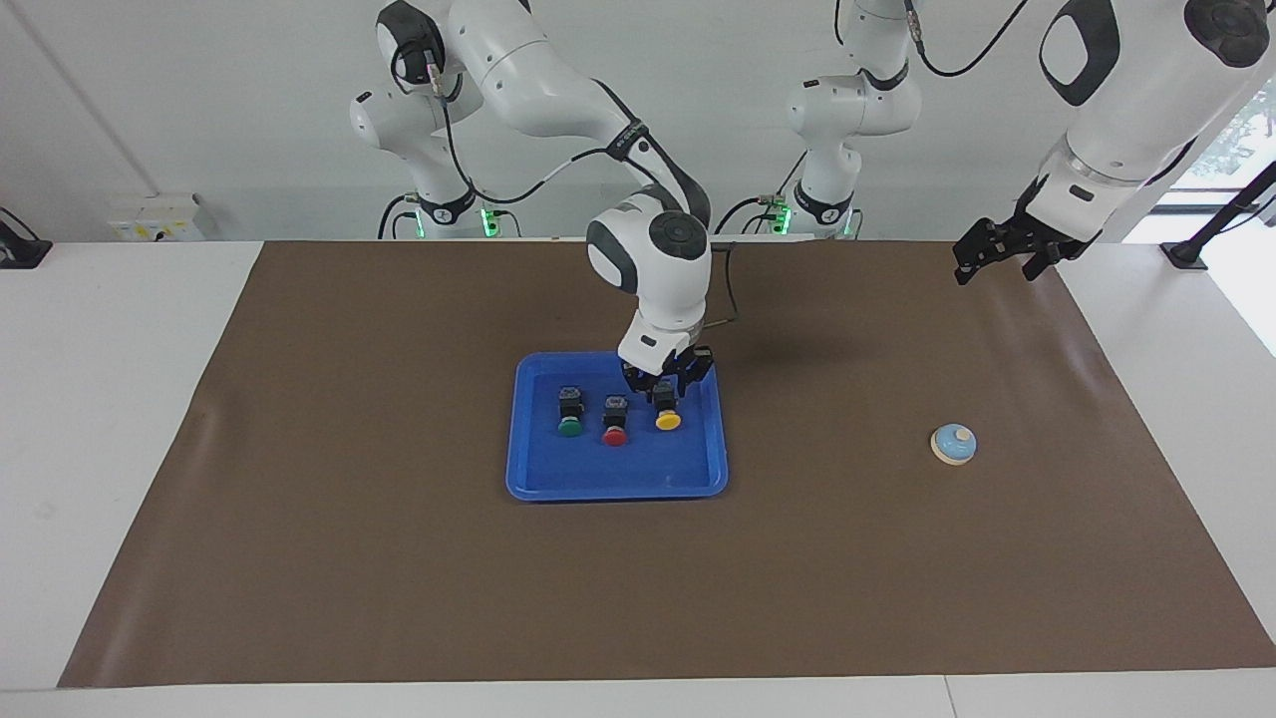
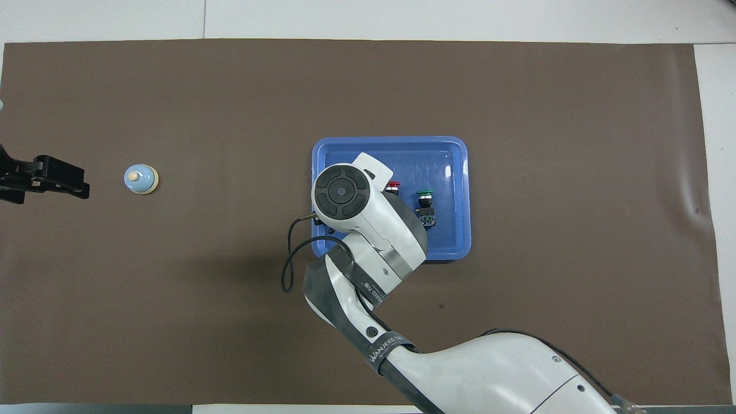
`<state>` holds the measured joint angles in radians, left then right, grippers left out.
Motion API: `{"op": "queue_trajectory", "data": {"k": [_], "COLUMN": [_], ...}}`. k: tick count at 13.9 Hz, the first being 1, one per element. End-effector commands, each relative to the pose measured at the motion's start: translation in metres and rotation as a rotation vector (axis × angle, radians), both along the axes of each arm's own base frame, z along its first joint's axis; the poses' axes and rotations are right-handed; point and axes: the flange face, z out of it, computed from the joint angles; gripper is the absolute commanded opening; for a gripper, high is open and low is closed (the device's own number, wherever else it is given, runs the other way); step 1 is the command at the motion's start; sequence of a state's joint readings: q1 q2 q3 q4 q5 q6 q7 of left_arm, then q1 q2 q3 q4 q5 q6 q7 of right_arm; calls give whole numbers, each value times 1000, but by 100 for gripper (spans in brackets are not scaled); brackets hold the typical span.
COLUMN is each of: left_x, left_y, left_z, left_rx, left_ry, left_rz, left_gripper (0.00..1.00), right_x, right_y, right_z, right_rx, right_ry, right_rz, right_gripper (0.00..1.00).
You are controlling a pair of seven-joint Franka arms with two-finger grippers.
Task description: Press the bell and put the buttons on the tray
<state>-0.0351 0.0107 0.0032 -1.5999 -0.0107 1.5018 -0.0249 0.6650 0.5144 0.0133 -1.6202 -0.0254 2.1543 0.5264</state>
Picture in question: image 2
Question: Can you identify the green push button switch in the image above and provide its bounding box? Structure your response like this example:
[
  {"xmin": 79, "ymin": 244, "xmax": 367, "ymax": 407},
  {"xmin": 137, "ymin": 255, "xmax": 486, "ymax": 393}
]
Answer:
[{"xmin": 416, "ymin": 190, "xmax": 437, "ymax": 229}]

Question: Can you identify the brown table mat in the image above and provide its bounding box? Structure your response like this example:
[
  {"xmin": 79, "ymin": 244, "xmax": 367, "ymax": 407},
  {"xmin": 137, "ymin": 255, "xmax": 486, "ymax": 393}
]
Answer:
[{"xmin": 0, "ymin": 39, "xmax": 734, "ymax": 406}]

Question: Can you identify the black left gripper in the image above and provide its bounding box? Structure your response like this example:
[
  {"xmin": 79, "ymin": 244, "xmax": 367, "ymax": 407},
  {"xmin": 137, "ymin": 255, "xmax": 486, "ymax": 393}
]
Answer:
[{"xmin": 0, "ymin": 144, "xmax": 90, "ymax": 205}]

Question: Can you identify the blue plastic tray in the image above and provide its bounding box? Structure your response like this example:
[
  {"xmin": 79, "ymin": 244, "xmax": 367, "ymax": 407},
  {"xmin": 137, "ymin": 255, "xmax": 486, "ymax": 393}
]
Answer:
[{"xmin": 311, "ymin": 136, "xmax": 473, "ymax": 263}]

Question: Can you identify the blue desk bell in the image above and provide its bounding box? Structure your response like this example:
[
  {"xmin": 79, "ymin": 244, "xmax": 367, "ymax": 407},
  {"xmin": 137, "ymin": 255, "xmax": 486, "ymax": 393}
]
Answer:
[{"xmin": 124, "ymin": 164, "xmax": 159, "ymax": 196}]

